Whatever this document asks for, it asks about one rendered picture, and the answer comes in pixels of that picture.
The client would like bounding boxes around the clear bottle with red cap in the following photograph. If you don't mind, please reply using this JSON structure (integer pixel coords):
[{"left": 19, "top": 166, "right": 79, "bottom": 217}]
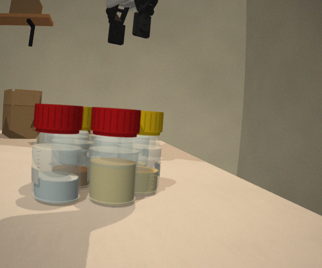
[
  {"left": 32, "top": 103, "right": 83, "bottom": 206},
  {"left": 87, "top": 107, "right": 141, "bottom": 207}
]

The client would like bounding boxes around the white plastic bottle with grey cap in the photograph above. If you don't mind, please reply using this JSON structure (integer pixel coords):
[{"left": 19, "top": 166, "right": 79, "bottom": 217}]
[{"left": 90, "top": 130, "right": 97, "bottom": 140}]

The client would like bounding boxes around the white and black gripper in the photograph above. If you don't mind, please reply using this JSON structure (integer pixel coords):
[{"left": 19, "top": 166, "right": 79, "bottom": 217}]
[{"left": 106, "top": 0, "right": 158, "bottom": 45}]

